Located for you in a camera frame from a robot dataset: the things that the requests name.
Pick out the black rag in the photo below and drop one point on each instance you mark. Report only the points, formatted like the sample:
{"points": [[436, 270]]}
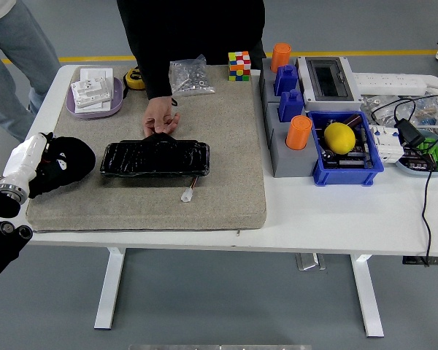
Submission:
{"points": [[78, 156]]}

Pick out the yellow tape measure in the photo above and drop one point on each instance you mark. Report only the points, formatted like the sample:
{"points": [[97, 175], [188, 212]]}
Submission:
{"points": [[134, 78]]}

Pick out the clear bag of washers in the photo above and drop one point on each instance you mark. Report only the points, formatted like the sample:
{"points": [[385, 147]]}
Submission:
{"points": [[372, 104]]}

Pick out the white power strip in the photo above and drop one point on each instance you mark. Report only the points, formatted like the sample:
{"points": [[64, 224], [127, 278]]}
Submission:
{"points": [[387, 85]]}

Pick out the person's right hand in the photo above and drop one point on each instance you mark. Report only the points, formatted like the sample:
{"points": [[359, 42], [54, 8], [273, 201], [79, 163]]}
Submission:
{"points": [[158, 113]]}

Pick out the grey electrical distribution box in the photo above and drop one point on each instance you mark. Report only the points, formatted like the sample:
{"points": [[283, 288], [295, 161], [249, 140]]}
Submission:
{"points": [[328, 82]]}

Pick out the person's right forearm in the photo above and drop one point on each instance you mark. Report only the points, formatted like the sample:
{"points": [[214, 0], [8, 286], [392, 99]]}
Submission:
{"points": [[155, 80]]}

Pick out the white circuit breaker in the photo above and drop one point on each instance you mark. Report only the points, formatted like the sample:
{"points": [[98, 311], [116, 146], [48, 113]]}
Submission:
{"points": [[385, 146]]}

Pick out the blue plastic block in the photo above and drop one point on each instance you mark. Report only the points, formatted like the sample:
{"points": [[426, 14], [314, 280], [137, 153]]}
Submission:
{"points": [[286, 80], [291, 105]]}

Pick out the dark circuit board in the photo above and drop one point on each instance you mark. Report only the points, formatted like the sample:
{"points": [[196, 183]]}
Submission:
{"points": [[350, 162], [416, 162]]}

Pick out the blue plastic bin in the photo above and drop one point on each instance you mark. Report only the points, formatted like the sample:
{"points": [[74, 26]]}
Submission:
{"points": [[343, 178]]}

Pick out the white table leg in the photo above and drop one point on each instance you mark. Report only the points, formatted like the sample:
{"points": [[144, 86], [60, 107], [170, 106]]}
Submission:
{"points": [[368, 299], [109, 291]]}

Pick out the yellow lemon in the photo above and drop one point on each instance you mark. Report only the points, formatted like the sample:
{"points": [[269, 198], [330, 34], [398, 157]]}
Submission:
{"points": [[339, 138]]}

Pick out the black glossy panel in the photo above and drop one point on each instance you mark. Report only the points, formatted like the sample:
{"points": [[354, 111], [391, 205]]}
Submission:
{"points": [[153, 158]]}

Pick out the black desk controller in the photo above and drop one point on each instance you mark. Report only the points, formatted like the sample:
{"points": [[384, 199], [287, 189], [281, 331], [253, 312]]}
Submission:
{"points": [[414, 261]]}

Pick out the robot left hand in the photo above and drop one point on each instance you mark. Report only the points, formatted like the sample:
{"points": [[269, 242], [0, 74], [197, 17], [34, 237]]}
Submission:
{"points": [[23, 156]]}

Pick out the colourful puzzle cube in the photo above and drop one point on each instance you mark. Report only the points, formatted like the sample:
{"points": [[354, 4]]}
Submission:
{"points": [[239, 67]]}

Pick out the clear bag of blue parts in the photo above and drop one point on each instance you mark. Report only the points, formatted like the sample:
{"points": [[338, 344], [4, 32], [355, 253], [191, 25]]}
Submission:
{"points": [[429, 111]]}

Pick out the clear bag of nuts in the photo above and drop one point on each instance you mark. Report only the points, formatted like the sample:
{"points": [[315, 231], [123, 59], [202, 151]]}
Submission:
{"points": [[190, 78]]}

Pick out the grey-brown mat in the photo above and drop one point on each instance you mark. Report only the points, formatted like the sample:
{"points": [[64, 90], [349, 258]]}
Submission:
{"points": [[222, 164]]}

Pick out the purple tray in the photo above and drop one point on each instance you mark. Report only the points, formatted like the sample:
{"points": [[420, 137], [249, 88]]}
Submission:
{"points": [[117, 98]]}

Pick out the silver metal bracket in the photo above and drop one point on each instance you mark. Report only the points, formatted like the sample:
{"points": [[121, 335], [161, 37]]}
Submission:
{"points": [[310, 261]]}

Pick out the grey block holder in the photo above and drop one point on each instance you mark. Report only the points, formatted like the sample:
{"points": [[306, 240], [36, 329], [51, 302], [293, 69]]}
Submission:
{"points": [[268, 87], [295, 164]]}

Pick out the flat white switch plate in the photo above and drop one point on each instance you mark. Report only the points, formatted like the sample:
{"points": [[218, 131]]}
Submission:
{"points": [[95, 73]]}

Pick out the green terminal block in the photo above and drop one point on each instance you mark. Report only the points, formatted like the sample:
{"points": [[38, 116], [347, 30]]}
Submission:
{"points": [[436, 155]]}

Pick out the person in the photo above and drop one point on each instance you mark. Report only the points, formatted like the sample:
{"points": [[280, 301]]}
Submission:
{"points": [[190, 25], [18, 54]]}

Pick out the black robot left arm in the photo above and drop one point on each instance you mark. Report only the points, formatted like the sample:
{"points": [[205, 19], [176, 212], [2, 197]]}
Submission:
{"points": [[3, 237]]}

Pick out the white socket module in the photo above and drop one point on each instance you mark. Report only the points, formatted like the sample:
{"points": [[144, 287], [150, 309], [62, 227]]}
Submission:
{"points": [[91, 93]]}

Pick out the orange plastic cylinder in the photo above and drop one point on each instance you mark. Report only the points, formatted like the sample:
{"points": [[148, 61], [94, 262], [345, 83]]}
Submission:
{"points": [[298, 133], [280, 56]]}

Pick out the black power adapter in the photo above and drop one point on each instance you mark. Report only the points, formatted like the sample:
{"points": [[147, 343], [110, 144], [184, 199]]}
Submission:
{"points": [[410, 133]]}

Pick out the brown cylindrical capacitor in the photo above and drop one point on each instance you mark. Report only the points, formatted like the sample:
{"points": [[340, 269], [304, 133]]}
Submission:
{"points": [[352, 120]]}

